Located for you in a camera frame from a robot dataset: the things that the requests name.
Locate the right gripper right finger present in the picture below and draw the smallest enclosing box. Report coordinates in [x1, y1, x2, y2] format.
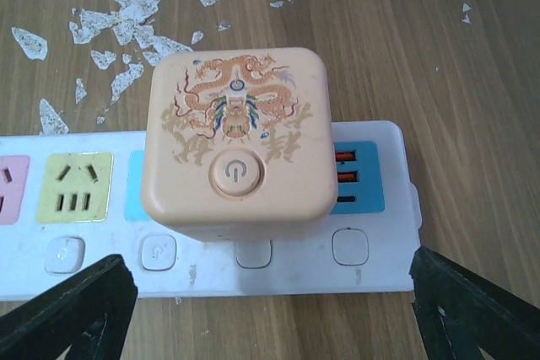
[409, 246, 539, 359]

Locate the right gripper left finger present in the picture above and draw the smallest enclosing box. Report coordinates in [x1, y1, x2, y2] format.
[1, 254, 138, 359]

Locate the white power strip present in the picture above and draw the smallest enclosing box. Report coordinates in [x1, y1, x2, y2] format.
[1, 121, 422, 301]

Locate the tan wooden plug adapter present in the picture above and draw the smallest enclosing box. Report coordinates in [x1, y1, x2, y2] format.
[141, 47, 338, 242]

